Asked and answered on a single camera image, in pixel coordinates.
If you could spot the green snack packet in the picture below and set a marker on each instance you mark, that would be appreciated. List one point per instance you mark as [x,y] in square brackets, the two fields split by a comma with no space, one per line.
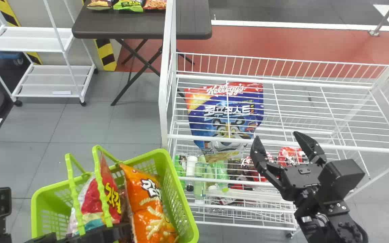
[128,5]

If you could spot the brown snack packet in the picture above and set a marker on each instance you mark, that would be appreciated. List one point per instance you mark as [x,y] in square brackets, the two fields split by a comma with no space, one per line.
[99,3]

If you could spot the green basket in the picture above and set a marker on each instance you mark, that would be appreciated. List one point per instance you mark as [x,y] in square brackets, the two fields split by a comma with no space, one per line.
[177,202]

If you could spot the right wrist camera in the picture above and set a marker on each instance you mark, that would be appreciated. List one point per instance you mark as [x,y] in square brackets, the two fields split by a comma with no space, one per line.
[341,179]

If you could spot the orange snack packet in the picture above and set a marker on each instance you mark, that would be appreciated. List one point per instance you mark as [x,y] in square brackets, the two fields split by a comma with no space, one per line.
[154,3]
[147,206]

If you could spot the green bottle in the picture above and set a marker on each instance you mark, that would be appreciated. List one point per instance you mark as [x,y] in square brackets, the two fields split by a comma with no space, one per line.
[221,172]
[200,184]
[179,170]

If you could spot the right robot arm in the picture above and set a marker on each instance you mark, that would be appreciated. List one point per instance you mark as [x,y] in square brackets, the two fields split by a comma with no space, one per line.
[343,226]

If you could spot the blue cereal bag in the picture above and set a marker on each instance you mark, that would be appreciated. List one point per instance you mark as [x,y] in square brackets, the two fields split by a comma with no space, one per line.
[238,101]

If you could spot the white bottle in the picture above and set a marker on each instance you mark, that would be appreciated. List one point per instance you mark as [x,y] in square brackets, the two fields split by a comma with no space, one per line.
[191,165]

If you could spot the red can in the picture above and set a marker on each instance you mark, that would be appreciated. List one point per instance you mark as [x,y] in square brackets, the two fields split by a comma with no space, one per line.
[248,163]
[290,157]

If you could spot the dark side table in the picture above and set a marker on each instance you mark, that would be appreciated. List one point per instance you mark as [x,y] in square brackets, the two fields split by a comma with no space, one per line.
[140,25]

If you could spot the yellow black striped post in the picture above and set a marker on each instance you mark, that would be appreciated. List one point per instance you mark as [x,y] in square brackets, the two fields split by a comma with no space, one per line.
[8,17]
[106,55]

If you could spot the red snack packet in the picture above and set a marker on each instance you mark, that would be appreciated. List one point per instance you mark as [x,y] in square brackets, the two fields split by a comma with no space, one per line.
[95,199]

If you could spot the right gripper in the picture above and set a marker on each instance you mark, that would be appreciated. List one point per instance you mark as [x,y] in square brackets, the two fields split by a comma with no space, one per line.
[297,182]

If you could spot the white shelf trolley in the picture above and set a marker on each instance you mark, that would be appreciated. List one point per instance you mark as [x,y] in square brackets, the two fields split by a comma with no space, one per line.
[29,44]

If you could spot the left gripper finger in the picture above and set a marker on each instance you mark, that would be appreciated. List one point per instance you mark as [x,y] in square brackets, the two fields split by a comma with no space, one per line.
[106,233]

